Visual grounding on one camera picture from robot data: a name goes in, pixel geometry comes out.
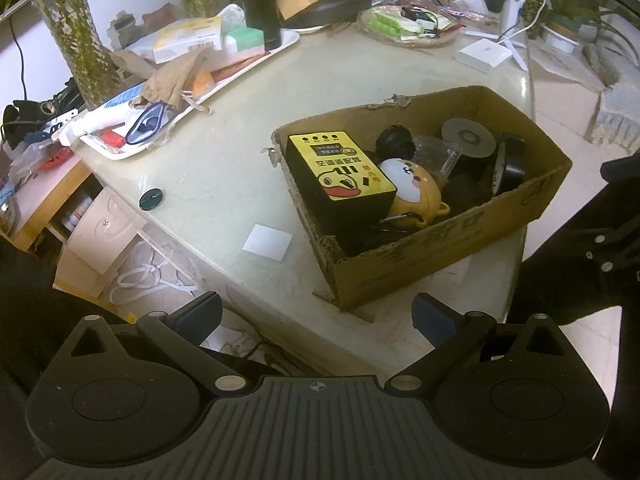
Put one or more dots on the green snack packet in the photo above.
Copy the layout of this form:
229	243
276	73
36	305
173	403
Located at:
377	25
390	20

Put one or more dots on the red flat box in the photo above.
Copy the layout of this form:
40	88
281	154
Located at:
235	67

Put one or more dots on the wooden chopsticks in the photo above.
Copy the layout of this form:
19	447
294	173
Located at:
339	29

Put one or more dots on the white paper square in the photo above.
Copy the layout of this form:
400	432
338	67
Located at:
267	243

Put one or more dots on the white blue tube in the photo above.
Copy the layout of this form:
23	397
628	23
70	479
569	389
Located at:
100	112

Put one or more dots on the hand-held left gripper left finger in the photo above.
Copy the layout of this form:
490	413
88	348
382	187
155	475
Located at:
202	313

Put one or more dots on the green pink tissue pack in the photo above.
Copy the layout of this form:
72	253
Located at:
242	38

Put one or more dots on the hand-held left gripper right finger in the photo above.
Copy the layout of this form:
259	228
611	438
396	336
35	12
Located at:
432	318

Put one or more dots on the clear plastic lid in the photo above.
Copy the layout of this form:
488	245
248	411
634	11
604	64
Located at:
435	153

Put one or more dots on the potted green plant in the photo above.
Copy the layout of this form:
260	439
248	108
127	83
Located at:
557	37

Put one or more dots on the brown cardboard box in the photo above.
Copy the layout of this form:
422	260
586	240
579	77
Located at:
425	265

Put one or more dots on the red plastic lighter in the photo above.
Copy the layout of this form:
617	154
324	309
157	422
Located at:
110	138

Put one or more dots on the black round connector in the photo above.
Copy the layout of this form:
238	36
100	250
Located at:
395	142

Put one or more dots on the orange packet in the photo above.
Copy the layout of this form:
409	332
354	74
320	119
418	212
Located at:
202	82

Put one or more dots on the white plastic tray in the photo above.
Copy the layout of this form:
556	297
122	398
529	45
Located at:
287	40

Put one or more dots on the dark green round disc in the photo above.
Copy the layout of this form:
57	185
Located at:
151	199

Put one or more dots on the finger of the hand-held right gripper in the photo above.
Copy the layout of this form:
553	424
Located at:
622	172
612	255

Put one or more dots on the yellow white carton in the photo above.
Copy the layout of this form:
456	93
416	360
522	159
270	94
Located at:
187	37

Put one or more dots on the clear bottle black cap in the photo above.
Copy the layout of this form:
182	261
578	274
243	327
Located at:
122	27

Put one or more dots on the glass dish with green packets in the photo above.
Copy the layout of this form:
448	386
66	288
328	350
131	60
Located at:
425	43

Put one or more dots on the black small pouch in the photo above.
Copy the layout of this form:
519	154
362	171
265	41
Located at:
417	13

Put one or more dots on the wooden side table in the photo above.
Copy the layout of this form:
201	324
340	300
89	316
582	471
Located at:
50	185

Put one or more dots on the beige drawer cabinet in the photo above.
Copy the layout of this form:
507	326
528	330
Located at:
100	230

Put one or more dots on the blue rimmed pouch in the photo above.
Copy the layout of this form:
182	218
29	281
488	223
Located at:
147	125

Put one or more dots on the black power adapter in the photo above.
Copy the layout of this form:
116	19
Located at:
340	170

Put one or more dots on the white handheld gimbal tripod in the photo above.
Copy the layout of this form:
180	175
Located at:
512	5

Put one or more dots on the tall glass vase with bamboo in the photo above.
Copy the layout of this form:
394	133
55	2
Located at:
75	45

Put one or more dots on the white small box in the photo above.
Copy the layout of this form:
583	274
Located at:
482	54

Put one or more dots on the black thermos bottle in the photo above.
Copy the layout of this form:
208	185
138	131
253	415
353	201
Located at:
257	5

